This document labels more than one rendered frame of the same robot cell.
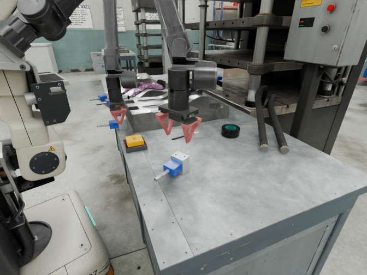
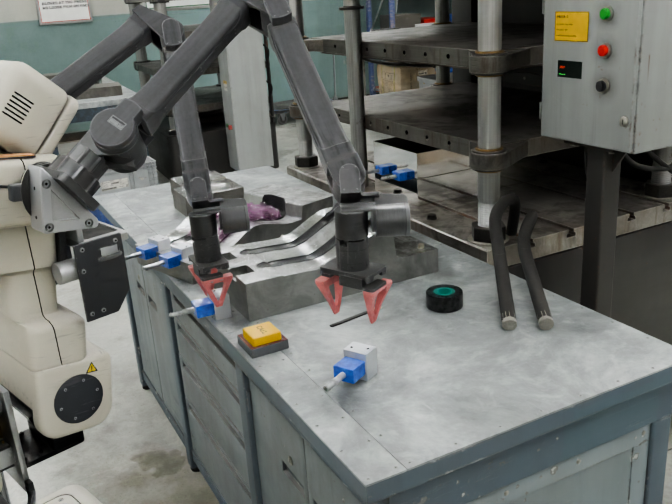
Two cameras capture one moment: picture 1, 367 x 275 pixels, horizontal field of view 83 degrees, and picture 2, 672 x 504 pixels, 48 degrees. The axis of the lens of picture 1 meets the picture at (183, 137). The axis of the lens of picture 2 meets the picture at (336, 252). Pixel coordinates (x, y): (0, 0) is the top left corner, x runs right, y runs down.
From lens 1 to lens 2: 73 cm
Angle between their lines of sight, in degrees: 8
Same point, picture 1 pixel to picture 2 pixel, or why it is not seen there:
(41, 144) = (75, 359)
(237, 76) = (452, 167)
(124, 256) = not seen: outside the picture
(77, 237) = not seen: outside the picture
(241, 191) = (469, 393)
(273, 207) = (518, 408)
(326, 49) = (611, 123)
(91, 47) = not seen: outside the picture
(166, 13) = (321, 124)
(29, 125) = (59, 322)
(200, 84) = (386, 229)
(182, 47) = (354, 177)
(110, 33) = (188, 128)
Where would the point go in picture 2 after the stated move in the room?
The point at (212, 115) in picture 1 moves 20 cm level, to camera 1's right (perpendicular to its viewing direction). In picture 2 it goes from (403, 271) to (485, 263)
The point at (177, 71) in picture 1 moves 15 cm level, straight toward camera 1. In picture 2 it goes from (351, 215) to (365, 244)
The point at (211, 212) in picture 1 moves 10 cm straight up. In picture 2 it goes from (423, 423) to (422, 369)
